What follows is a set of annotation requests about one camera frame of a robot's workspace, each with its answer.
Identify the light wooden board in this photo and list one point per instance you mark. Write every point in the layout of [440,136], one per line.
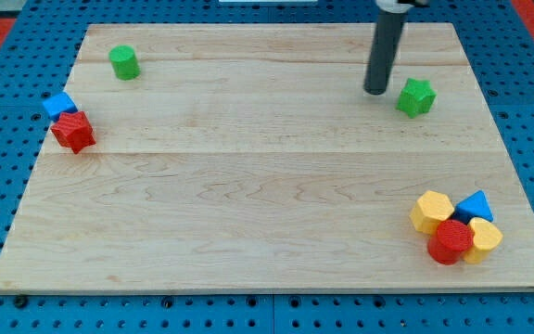
[246,158]

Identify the green star block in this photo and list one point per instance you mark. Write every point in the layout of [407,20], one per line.
[416,97]

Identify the yellow hexagon block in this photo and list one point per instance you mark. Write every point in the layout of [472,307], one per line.
[429,210]

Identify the green cylinder block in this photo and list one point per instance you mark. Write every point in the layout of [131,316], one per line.
[124,62]

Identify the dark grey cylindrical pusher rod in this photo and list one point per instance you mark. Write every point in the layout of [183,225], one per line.
[388,32]

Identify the red star block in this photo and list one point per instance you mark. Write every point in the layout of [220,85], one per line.
[74,131]

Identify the red cylinder block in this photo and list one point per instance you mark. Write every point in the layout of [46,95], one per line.
[450,241]

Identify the blue triangle block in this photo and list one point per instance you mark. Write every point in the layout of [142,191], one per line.
[474,206]

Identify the blue cube block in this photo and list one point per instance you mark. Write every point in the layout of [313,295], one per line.
[58,104]

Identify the yellow heart block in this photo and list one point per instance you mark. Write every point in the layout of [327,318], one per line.
[486,238]

